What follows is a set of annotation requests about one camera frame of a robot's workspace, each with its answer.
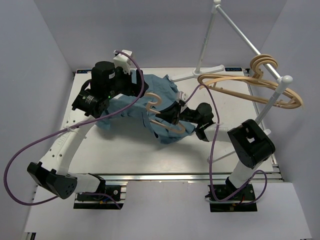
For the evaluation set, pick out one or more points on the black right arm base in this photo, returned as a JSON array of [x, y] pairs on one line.
[[236, 204]]

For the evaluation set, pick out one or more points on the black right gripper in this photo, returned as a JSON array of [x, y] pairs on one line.
[[173, 111]]

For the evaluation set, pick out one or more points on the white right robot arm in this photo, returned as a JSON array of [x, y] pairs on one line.
[[250, 143]]

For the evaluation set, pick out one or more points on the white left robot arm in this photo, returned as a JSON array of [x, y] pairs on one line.
[[52, 171]]

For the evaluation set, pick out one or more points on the blue t shirt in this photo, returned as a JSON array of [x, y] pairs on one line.
[[167, 91]]

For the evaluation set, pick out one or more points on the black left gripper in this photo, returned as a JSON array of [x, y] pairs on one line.
[[132, 88]]

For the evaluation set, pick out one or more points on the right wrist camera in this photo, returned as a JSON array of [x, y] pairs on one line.
[[206, 132]]

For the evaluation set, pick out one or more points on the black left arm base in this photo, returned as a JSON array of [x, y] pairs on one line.
[[111, 196]]

